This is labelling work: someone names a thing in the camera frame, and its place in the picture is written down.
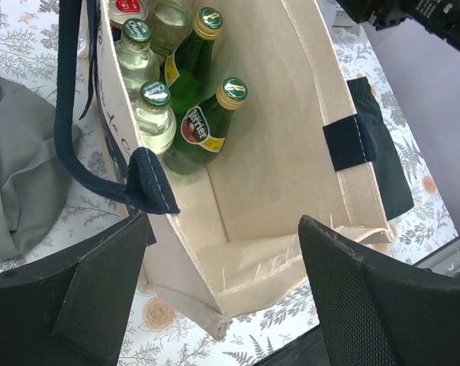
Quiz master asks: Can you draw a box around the clear Chang bottle back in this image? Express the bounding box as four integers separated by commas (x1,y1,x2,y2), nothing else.
147,0,193,57

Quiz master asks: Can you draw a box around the clear chang bottle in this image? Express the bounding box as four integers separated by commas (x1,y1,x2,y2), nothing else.
147,0,193,57
114,18,160,99
132,81,176,158

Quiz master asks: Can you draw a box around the green Perrier bottle near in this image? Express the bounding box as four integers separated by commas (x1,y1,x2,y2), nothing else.
164,77,248,175

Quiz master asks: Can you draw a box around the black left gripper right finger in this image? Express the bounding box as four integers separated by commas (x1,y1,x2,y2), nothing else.
298,216,460,365

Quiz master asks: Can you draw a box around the clear Chang bottle far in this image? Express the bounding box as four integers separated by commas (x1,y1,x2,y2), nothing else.
114,18,160,99

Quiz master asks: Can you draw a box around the green perrier bottle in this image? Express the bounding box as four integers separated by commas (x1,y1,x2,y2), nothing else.
160,7,224,116
164,77,248,175

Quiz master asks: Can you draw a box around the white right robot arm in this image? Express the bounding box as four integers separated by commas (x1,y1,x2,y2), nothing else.
337,0,460,52

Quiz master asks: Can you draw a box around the beige canvas tote bag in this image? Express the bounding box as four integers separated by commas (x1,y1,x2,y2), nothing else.
53,0,397,341

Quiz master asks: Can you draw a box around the clear Chang bottle near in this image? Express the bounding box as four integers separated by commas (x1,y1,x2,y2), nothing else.
132,81,176,158

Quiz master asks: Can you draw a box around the green Perrier bottle far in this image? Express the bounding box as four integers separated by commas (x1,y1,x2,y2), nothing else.
160,7,224,116

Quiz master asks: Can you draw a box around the grey folded cloth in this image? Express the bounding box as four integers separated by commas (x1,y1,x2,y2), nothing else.
0,76,72,261

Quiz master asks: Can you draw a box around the red tab drink can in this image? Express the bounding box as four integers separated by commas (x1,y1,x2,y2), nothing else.
108,0,149,27

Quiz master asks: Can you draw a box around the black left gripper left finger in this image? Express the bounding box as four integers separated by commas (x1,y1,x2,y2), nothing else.
0,214,151,365

